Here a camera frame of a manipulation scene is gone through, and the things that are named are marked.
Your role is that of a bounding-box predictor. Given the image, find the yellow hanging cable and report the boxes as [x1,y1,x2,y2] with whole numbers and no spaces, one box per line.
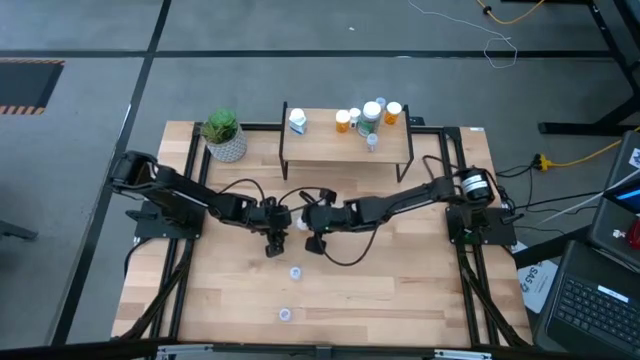
[474,0,547,26]

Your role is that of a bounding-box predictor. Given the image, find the dark grey laptop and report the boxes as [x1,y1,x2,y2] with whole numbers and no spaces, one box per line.
[586,131,640,272]

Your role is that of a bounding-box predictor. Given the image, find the thin white cable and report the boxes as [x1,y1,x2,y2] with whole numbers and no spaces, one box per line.
[406,0,519,70]

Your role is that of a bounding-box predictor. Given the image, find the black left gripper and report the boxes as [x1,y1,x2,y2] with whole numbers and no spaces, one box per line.
[257,196,293,259]

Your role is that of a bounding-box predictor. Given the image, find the yellow extension cord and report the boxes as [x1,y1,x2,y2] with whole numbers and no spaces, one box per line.
[531,126,640,172]

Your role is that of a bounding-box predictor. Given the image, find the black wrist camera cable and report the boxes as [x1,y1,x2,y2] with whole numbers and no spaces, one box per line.
[216,177,267,206]
[319,224,382,268]

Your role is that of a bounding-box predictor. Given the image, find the white bottle blue label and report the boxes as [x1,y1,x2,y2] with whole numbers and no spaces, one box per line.
[288,107,308,136]

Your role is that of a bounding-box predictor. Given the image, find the black laptop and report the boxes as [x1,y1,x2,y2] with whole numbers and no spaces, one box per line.
[531,239,640,358]

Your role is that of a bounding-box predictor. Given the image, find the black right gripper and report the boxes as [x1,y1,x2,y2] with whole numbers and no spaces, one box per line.
[302,188,349,256]

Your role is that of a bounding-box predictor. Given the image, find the silver corner bracket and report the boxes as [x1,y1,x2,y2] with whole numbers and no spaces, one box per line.
[433,348,494,360]
[155,344,215,360]

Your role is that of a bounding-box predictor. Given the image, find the white printed paper sheet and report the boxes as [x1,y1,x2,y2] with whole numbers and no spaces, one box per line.
[516,259,559,315]

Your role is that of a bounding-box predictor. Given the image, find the potted succulent patterned pot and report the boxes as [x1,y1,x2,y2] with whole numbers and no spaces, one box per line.
[200,107,249,164]

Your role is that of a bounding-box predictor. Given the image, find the black stand legs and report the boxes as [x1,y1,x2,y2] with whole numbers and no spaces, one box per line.
[499,0,640,137]

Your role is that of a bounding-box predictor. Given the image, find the black hazard striped mat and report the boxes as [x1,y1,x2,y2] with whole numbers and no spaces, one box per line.
[0,58,66,117]

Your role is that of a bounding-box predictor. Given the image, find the black aluminium table frame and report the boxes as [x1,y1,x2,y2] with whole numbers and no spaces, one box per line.
[112,119,534,360]

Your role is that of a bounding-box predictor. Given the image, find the wooden shelf black metal frame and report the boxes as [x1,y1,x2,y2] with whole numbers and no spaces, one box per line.
[278,101,415,184]

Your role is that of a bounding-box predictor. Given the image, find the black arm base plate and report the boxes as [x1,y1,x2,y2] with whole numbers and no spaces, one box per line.
[133,199,207,241]
[445,205,519,247]

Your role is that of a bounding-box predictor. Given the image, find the green label medicine bottle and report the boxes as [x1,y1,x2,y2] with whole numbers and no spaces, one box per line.
[356,100,383,138]

